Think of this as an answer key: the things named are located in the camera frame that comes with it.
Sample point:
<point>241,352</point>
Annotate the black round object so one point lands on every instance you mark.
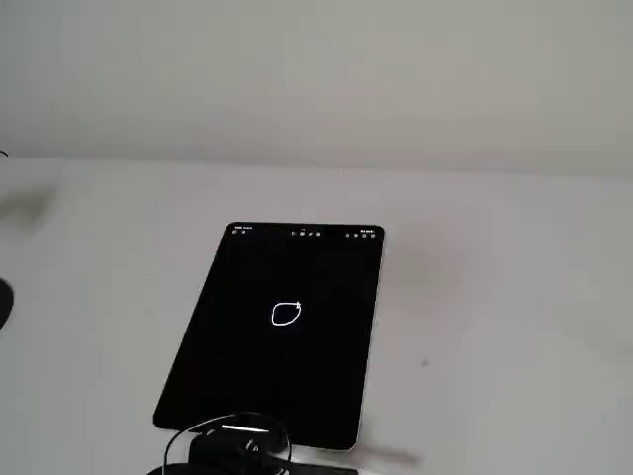
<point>5,304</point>

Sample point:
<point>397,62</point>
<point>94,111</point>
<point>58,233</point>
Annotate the black screen silver tablet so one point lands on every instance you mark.
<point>277,277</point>

